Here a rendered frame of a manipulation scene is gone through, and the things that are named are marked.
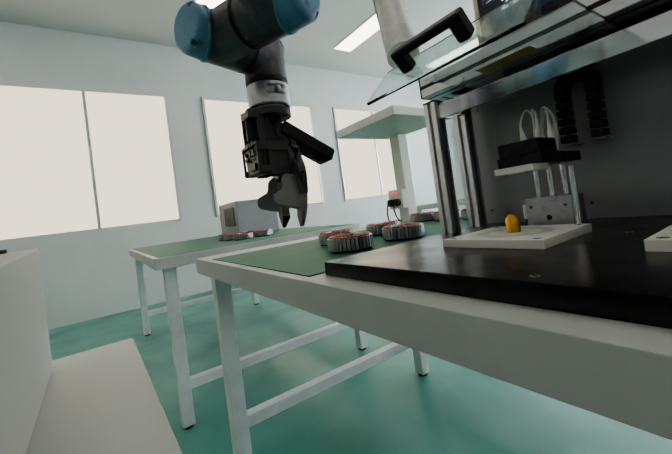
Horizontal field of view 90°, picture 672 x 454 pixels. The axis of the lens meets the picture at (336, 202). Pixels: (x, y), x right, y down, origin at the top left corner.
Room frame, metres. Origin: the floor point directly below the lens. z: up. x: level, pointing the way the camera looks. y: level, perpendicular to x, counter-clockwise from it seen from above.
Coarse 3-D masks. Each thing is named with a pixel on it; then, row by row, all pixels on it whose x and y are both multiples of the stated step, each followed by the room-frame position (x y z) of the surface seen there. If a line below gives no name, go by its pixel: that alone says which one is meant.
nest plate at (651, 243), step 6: (666, 228) 0.38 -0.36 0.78; (654, 234) 0.35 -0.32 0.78; (660, 234) 0.35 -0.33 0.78; (666, 234) 0.34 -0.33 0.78; (648, 240) 0.33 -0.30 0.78; (654, 240) 0.33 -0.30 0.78; (660, 240) 0.32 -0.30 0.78; (666, 240) 0.32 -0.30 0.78; (648, 246) 0.33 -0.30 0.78; (654, 246) 0.33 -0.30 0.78; (660, 246) 0.33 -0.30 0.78; (666, 246) 0.32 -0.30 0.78
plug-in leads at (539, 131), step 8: (528, 112) 0.62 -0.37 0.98; (536, 112) 0.61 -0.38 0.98; (544, 112) 0.60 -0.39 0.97; (520, 120) 0.61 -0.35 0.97; (536, 120) 0.58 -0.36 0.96; (520, 128) 0.61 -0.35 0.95; (536, 128) 0.58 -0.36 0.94; (520, 136) 0.61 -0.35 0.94; (536, 136) 0.58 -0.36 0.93; (544, 136) 0.62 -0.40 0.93; (552, 136) 0.57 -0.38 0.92
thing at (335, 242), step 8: (360, 232) 0.84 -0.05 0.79; (368, 232) 0.81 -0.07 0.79; (328, 240) 0.80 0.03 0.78; (336, 240) 0.77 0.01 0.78; (344, 240) 0.77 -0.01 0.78; (352, 240) 0.76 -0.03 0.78; (360, 240) 0.77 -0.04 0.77; (368, 240) 0.79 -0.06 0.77; (328, 248) 0.81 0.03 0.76; (336, 248) 0.78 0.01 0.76; (344, 248) 0.77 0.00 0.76; (352, 248) 0.76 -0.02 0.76; (360, 248) 0.77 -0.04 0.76; (368, 248) 0.79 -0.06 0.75
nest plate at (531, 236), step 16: (560, 224) 0.53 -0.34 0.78; (576, 224) 0.50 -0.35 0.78; (448, 240) 0.52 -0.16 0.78; (464, 240) 0.50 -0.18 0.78; (480, 240) 0.48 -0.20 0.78; (496, 240) 0.46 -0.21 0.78; (512, 240) 0.44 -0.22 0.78; (528, 240) 0.43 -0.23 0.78; (544, 240) 0.41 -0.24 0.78; (560, 240) 0.44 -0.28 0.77
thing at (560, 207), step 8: (528, 200) 0.61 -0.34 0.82; (536, 200) 0.60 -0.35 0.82; (544, 200) 0.59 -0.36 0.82; (552, 200) 0.58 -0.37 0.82; (560, 200) 0.57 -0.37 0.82; (568, 200) 0.56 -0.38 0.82; (528, 208) 0.61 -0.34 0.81; (536, 208) 0.60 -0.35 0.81; (544, 208) 0.59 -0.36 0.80; (552, 208) 0.58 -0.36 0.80; (560, 208) 0.57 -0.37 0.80; (568, 208) 0.56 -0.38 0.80; (584, 208) 0.58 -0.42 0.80; (528, 216) 0.61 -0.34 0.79; (536, 216) 0.60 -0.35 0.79; (544, 216) 0.59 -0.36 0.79; (552, 216) 0.58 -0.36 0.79; (560, 216) 0.57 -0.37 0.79; (568, 216) 0.56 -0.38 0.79; (584, 216) 0.57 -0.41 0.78; (528, 224) 0.61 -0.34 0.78; (536, 224) 0.60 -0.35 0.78; (544, 224) 0.59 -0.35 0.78; (552, 224) 0.58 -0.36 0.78
